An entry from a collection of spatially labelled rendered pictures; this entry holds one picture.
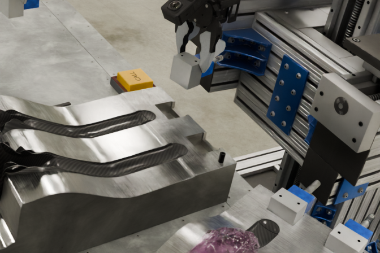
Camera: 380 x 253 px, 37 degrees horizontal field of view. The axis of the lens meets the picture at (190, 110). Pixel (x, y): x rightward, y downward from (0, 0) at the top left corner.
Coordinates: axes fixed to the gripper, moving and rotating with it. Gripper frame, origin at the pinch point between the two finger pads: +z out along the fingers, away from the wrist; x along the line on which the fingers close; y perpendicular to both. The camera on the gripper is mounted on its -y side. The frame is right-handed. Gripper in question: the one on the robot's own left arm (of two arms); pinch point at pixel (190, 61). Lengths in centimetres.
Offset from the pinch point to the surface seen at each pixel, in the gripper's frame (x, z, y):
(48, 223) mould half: -14.3, 6.9, -42.8
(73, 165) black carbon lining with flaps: -8.4, 4.4, -34.2
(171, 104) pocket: -2.2, 6.7, -6.2
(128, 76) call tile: 15.5, 11.3, -0.8
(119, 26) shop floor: 163, 95, 135
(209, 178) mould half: -20.9, 7.6, -15.7
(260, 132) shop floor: 46, 95, 121
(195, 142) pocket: -12.4, 7.8, -10.0
